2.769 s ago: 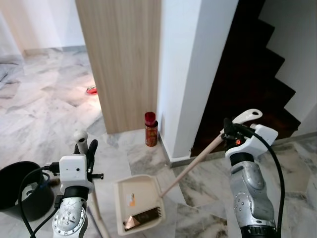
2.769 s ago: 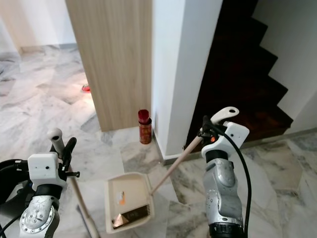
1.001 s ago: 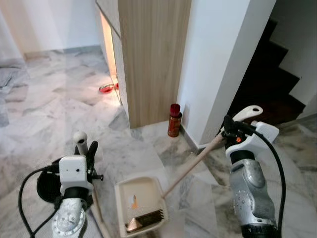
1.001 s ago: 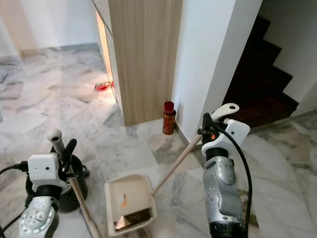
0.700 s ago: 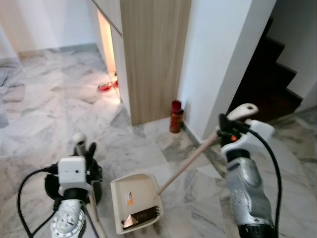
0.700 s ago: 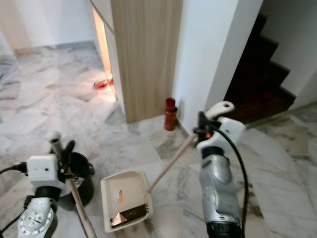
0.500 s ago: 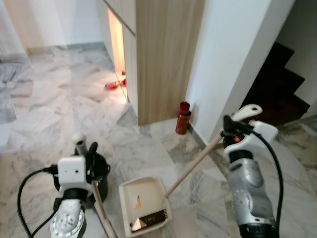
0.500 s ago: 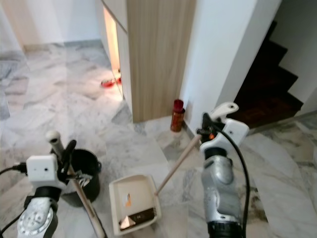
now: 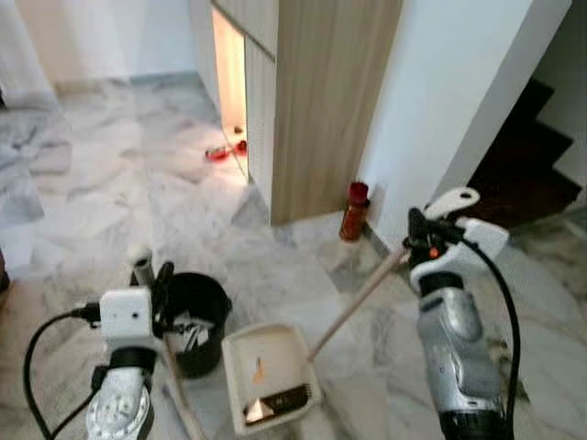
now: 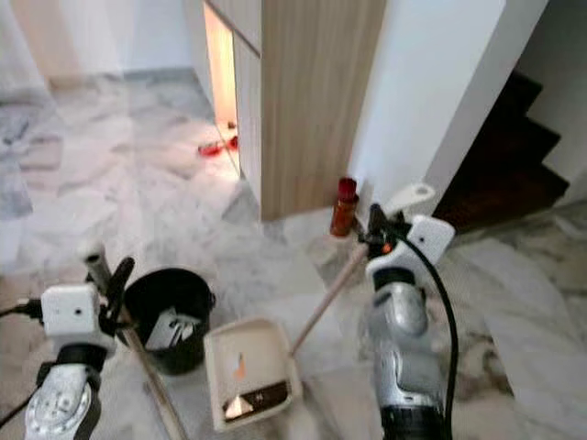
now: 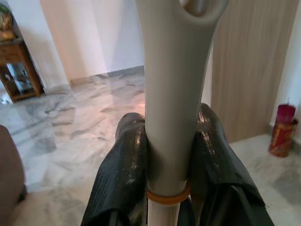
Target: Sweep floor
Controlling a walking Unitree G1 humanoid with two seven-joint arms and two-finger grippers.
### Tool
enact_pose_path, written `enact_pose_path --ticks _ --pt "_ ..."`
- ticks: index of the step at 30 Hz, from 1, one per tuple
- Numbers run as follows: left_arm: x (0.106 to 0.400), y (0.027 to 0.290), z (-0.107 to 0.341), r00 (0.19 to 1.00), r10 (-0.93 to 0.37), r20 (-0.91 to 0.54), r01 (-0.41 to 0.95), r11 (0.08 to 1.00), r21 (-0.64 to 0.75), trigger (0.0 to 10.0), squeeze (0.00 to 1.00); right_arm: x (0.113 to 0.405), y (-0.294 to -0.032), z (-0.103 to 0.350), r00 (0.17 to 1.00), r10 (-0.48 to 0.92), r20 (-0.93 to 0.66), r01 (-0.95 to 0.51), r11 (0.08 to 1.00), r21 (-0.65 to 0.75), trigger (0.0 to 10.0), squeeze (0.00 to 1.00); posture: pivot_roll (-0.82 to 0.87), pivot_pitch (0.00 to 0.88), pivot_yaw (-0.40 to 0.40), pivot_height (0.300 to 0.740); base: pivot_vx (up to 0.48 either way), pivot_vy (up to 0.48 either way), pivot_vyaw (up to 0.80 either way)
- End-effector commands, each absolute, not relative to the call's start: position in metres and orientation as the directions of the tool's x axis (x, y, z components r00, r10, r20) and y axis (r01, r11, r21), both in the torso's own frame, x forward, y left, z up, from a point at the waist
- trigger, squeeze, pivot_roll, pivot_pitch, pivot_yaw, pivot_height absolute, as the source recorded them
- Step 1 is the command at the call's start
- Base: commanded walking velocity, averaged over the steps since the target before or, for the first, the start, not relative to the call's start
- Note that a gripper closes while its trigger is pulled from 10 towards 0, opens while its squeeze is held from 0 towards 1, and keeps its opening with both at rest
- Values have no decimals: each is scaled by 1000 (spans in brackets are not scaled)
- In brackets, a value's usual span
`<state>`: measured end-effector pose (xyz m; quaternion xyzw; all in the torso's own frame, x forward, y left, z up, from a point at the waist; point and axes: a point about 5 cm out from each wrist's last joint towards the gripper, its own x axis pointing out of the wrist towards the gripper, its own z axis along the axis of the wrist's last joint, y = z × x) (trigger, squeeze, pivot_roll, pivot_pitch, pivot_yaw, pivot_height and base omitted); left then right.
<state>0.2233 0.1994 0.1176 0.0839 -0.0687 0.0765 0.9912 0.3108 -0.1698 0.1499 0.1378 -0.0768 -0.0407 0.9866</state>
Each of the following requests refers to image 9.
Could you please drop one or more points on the black plastic bucket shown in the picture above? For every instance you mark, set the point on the black plastic bucket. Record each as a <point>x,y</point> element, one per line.
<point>206,302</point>

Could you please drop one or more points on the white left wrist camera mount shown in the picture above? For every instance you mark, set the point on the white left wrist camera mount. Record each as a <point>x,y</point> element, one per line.
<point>127,316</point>

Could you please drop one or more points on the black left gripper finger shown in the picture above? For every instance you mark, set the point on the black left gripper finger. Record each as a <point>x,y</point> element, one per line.
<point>155,298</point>
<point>167,289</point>

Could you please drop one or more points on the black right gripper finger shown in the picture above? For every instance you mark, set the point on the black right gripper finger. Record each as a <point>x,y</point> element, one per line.
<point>415,225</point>
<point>436,224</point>

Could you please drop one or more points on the white paper scrap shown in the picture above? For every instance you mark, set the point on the white paper scrap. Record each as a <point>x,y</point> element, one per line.
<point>194,332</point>

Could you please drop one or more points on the tall light wood cabinet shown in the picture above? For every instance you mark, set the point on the tall light wood cabinet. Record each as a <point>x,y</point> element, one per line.
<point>330,101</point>

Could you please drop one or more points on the orange bottle with red cap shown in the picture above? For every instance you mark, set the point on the orange bottle with red cap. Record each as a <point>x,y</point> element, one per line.
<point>353,215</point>

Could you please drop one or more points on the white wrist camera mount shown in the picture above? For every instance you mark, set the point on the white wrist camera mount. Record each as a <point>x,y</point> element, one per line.
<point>127,316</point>
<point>477,243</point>

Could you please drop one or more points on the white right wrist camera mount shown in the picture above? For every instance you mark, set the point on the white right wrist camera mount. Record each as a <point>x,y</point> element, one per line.
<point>477,243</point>

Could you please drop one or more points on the dark wooden stairs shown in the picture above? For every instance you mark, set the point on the dark wooden stairs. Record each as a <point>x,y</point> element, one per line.
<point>527,156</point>

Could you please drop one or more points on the red small floor item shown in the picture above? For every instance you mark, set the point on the red small floor item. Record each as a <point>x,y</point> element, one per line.
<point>220,153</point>

